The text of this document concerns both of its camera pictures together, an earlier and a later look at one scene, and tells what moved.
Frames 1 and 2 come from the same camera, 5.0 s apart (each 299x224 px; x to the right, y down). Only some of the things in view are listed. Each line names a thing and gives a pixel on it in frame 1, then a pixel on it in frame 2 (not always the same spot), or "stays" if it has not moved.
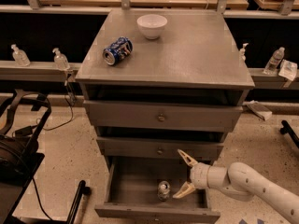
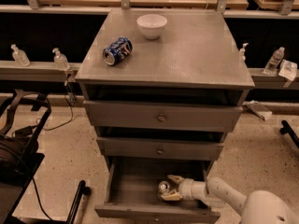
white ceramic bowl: x=151 y=25 stays
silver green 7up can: x=163 y=190 stays
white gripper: x=199 y=175 → x=186 y=188
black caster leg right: x=287 y=129 stays
